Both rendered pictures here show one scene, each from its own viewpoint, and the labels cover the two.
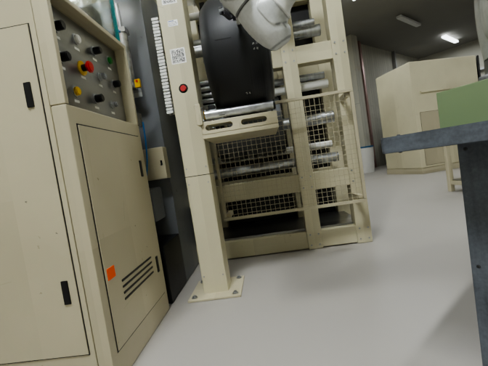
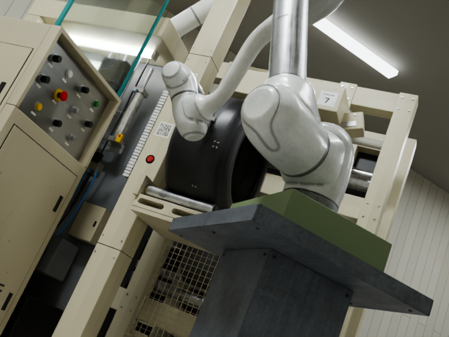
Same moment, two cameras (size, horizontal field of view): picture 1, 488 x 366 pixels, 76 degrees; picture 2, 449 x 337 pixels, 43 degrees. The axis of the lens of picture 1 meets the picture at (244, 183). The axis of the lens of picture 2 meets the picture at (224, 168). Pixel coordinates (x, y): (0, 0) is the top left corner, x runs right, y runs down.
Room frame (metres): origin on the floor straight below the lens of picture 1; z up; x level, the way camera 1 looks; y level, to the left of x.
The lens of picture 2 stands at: (-0.67, -0.97, 0.32)
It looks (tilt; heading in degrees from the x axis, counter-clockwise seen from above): 18 degrees up; 20
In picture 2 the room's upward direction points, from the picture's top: 23 degrees clockwise
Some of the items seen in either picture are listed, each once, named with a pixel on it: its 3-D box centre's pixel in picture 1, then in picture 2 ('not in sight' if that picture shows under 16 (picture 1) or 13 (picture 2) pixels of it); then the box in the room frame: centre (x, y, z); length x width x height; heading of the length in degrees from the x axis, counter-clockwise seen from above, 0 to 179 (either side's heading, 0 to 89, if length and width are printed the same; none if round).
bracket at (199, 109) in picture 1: (206, 120); (156, 201); (1.67, 0.14, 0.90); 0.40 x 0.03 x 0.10; 176
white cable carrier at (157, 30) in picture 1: (164, 67); (149, 134); (1.64, 0.31, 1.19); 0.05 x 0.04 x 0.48; 176
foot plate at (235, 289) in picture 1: (218, 287); not in sight; (1.66, 0.22, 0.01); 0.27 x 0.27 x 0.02; 86
